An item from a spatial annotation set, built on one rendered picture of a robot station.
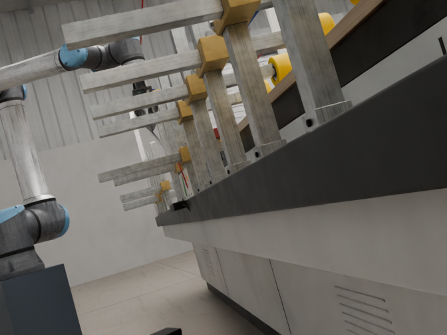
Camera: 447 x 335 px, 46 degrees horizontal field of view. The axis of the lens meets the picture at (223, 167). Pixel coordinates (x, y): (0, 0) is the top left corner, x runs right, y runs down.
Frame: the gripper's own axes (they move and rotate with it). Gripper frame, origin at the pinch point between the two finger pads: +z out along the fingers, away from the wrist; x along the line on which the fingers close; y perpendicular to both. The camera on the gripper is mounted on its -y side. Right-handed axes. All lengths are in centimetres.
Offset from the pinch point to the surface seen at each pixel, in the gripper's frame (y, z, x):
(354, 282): 79, 60, 28
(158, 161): 17.5, 14.9, -2.2
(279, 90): 70, 12, 27
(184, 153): 21.0, 15.0, 6.5
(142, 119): 42.6, 4.8, -5.4
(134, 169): 17.5, 15.4, -10.5
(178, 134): 13.8, 7.1, 7.3
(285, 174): 128, 34, 4
